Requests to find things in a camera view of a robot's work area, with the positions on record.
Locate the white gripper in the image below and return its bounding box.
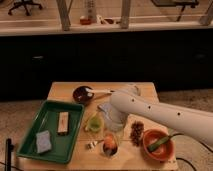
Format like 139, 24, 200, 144
104, 112, 128, 146

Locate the small orange apple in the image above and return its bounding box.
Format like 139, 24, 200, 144
103, 140, 117, 152

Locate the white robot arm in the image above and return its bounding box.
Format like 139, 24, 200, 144
109, 85, 213, 147

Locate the metal cup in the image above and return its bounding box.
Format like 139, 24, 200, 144
103, 141, 118, 157

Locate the brown grape bunch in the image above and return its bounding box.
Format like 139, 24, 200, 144
130, 121, 144, 146

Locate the green cucumber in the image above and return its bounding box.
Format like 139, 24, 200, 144
147, 136, 170, 152

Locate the orange bowl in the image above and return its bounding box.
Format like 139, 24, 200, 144
142, 129, 174, 162

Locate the white spoon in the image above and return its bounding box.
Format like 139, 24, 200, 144
85, 88, 114, 94

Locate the dark red bowl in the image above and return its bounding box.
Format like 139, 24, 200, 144
73, 86, 94, 105

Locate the wooden block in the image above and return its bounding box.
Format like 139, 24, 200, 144
57, 112, 69, 135

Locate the green plastic tray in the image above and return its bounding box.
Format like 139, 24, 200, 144
17, 100, 84, 164

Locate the blue sponge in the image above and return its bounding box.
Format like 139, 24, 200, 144
36, 130, 52, 154

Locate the red object on shelf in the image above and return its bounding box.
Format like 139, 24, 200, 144
80, 16, 92, 25

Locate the black office chair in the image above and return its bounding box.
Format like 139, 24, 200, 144
8, 0, 43, 16

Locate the black cable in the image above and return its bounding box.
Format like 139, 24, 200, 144
169, 132, 213, 171

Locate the black stand post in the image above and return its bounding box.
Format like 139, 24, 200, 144
5, 138, 14, 171

